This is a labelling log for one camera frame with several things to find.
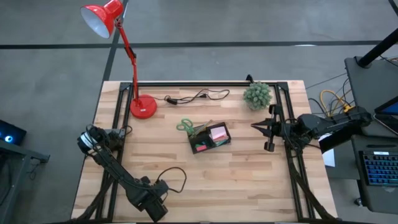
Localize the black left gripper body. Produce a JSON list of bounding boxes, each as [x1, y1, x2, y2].
[[143, 194, 169, 223]]

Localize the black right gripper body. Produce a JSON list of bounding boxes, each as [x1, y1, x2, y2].
[[264, 104, 293, 152]]

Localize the pink sticky note pad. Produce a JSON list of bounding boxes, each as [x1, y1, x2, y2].
[[210, 126, 228, 141]]

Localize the black mesh desk organizer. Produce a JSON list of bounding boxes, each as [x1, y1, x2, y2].
[[186, 121, 233, 155]]

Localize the green-handled scissors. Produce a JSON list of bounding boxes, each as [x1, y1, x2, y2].
[[176, 117, 197, 138]]

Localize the green potted plant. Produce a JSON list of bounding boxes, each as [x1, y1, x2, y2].
[[243, 81, 274, 111]]

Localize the white paper sheet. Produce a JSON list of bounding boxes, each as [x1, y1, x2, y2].
[[322, 148, 336, 168]]

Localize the grey desk with pole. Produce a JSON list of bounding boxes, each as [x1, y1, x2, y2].
[[344, 55, 398, 138]]

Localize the red desk lamp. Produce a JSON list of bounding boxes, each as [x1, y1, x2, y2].
[[80, 0, 159, 120]]

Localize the backlit computer keyboard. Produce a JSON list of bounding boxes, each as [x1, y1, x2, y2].
[[359, 151, 398, 187]]

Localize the grey keyboard desk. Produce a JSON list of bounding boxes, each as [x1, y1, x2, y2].
[[351, 135, 398, 215]]

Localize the black monitor pole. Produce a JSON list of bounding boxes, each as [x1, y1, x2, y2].
[[356, 27, 398, 68]]

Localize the black equipment cart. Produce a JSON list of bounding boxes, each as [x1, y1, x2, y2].
[[0, 139, 50, 224]]

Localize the computer tower blue light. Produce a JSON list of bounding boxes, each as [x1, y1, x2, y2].
[[0, 119, 28, 146]]

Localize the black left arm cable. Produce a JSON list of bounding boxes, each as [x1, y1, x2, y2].
[[155, 167, 188, 194]]

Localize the yellow floor cable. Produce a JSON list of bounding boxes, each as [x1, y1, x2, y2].
[[320, 89, 356, 116]]

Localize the black lamp power cable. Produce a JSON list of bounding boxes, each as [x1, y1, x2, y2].
[[155, 88, 231, 105]]

